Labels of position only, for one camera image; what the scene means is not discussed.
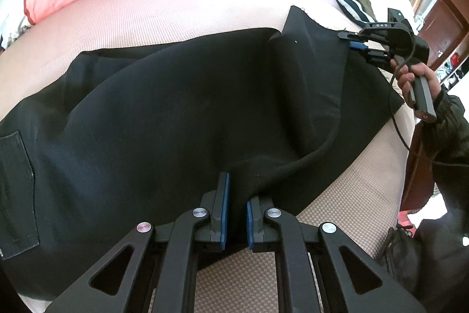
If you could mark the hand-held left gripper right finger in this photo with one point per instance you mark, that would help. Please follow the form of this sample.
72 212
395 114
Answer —
250 225

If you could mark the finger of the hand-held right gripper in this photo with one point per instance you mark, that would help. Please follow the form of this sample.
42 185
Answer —
358 46
351 35

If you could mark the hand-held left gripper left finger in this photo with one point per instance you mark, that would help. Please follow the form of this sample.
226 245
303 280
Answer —
224 214

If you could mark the black pants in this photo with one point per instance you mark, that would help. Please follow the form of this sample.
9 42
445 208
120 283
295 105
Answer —
165 115

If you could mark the person's right forearm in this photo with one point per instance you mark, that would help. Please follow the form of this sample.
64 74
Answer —
452 137

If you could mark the person's right hand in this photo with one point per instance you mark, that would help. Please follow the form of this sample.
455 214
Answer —
405 82

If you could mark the dark striped garment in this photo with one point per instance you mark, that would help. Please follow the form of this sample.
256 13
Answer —
351 3

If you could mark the brown wooden wardrobe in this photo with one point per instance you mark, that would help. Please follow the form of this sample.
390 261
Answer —
449 16

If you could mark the beige woven bed mat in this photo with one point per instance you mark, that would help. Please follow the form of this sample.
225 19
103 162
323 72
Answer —
183 12

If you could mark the person's dark trouser leg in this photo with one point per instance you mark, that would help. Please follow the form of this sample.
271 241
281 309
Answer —
436 261

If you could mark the brown wooden bed frame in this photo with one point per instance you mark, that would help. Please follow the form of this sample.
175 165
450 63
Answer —
417 166

